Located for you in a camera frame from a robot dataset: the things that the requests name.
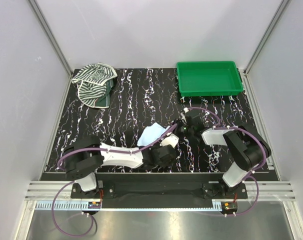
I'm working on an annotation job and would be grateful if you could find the light blue towel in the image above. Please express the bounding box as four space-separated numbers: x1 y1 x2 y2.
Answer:
137 122 167 147

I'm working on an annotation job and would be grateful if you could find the green white striped towel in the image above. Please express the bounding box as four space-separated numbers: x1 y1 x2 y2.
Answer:
71 62 118 109

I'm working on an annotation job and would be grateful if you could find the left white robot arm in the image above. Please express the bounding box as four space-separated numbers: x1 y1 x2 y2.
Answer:
57 134 179 198

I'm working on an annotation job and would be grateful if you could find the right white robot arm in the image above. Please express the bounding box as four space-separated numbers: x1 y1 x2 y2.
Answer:
173 108 272 199

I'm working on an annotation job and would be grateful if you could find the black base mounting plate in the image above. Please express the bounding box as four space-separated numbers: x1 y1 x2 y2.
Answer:
71 173 248 200

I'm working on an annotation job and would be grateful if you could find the green plastic tray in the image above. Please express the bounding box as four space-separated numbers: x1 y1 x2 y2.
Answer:
176 61 244 97

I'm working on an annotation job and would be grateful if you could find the black marble pattern mat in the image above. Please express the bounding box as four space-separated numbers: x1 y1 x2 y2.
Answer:
44 68 255 173

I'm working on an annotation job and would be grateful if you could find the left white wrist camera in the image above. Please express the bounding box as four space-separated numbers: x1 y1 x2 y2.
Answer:
160 133 179 148

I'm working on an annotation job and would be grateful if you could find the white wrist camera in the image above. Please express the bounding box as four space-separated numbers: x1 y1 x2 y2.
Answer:
180 107 189 124
160 133 179 148

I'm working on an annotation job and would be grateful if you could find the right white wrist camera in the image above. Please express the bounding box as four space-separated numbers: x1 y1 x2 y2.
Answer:
180 107 189 124

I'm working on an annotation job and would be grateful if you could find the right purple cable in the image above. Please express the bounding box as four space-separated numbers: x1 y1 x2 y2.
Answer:
182 107 271 217

